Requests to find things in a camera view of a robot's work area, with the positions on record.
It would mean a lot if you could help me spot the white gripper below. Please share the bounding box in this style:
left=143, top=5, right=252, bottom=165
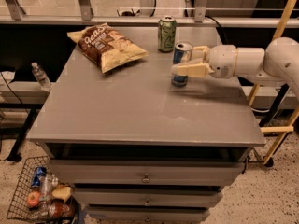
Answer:
left=171, top=45, right=237, bottom=78

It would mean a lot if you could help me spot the silver blue redbull can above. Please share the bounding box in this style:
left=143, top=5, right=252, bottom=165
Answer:
left=172, top=41, right=193, bottom=87

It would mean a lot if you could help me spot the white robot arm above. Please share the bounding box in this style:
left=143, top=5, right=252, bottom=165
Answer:
left=171, top=37, right=299, bottom=99

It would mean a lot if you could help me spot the green soda can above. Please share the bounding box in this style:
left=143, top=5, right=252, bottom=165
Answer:
left=158, top=16, right=177, bottom=52

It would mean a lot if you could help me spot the blue can in basket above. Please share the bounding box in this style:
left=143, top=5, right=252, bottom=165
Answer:
left=31, top=166, right=47, bottom=188

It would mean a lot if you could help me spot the yellow brown chip bag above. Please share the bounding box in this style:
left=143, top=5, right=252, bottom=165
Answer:
left=67, top=23, right=149, bottom=73

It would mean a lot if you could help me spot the grey drawer cabinet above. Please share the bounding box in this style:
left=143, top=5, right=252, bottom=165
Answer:
left=28, top=27, right=264, bottom=224

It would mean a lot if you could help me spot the clear plastic water bottle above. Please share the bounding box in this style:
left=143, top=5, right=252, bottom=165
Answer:
left=31, top=63, right=51, bottom=91

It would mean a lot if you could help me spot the grey side bench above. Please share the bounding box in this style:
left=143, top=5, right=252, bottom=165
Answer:
left=0, top=81, right=49, bottom=162

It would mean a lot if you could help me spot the yellow sponge in basket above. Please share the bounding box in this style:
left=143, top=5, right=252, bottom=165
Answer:
left=52, top=185, right=71, bottom=202

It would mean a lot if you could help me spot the plastic bottle in basket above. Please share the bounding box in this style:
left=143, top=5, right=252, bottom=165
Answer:
left=39, top=174, right=58, bottom=209

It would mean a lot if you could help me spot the red apple in basket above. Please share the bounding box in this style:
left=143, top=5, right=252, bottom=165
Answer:
left=27, top=191, right=40, bottom=208

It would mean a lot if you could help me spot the metal window rail frame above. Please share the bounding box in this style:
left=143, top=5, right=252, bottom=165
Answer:
left=0, top=0, right=299, bottom=28

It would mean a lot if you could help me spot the black wire basket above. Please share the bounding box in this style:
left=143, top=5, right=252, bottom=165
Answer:
left=6, top=155, right=78, bottom=224

